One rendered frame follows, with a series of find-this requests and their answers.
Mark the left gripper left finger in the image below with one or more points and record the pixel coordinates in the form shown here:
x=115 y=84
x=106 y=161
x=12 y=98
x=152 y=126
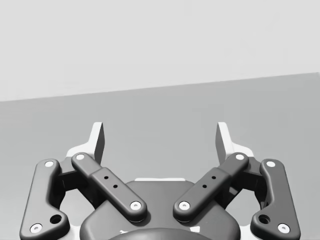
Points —
x=112 y=183

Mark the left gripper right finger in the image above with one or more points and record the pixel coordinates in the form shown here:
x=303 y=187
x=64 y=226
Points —
x=207 y=183

